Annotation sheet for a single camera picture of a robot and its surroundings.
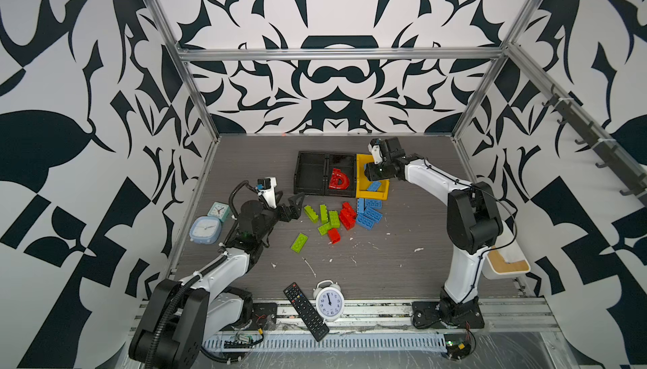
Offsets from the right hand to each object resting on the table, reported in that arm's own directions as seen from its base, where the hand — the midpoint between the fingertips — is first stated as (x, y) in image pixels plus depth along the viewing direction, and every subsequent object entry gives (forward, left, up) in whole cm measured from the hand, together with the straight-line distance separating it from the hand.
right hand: (370, 168), depth 97 cm
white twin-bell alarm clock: (-43, +16, -7) cm, 47 cm away
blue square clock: (-22, +58, -5) cm, 63 cm away
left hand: (-14, +28, +8) cm, 32 cm away
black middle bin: (+8, +8, -8) cm, 14 cm away
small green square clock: (-13, +57, -8) cm, 59 cm away
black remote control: (-49, +21, -7) cm, 54 cm away
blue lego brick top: (-11, -1, -8) cm, 13 cm away
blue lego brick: (-3, -2, -9) cm, 9 cm away
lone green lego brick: (-25, +26, -9) cm, 37 cm away
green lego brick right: (-18, +14, -7) cm, 23 cm away
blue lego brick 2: (-15, 0, -8) cm, 17 cm away
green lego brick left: (-15, +23, -7) cm, 28 cm away
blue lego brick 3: (-18, +3, -8) cm, 20 cm away
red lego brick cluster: (-18, +10, -4) cm, 20 cm away
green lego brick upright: (-15, +18, -7) cm, 24 cm away
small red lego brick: (-24, +14, -7) cm, 28 cm away
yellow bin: (-4, +3, -3) cm, 6 cm away
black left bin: (+4, +23, -8) cm, 25 cm away
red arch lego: (+1, +12, -8) cm, 14 cm away
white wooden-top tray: (-35, -35, -5) cm, 50 cm away
